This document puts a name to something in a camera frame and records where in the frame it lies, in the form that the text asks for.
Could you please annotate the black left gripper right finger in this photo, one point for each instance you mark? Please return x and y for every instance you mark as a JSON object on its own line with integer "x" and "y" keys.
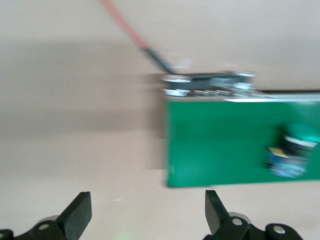
{"x": 215, "y": 212}

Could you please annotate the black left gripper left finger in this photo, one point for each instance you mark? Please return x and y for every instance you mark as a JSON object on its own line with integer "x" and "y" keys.
{"x": 75, "y": 215}

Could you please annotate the green belt conveyor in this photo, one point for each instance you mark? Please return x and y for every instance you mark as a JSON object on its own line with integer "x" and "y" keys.
{"x": 212, "y": 145}

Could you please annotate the green cap push button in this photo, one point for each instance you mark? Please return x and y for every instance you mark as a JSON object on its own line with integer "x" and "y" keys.
{"x": 292, "y": 150}

